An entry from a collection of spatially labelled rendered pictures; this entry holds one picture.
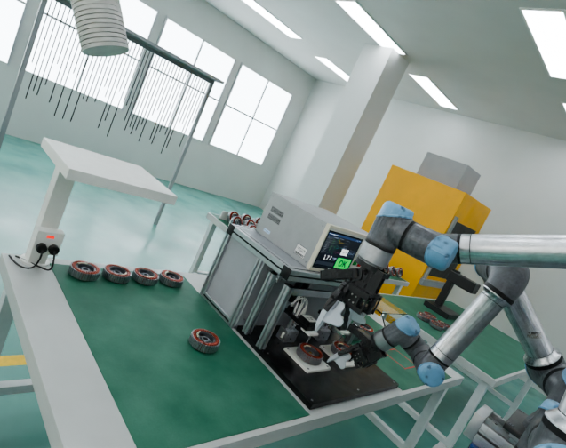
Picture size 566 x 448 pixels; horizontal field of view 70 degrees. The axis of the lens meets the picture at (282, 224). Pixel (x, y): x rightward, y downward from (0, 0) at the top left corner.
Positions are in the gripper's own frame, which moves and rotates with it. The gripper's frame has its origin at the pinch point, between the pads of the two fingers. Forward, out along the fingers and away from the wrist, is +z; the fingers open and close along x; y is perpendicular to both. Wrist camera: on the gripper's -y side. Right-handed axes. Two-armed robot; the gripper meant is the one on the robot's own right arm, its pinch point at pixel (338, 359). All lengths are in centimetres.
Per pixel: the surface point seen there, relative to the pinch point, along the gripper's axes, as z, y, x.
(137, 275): 43, -57, -54
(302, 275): -9.5, -30.6, -15.1
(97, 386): 15, -3, -86
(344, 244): -20.8, -41.5, 5.7
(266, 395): 9.4, 7.0, -33.0
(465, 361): 14, 2, 157
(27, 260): 47, -61, -94
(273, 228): 0, -61, -10
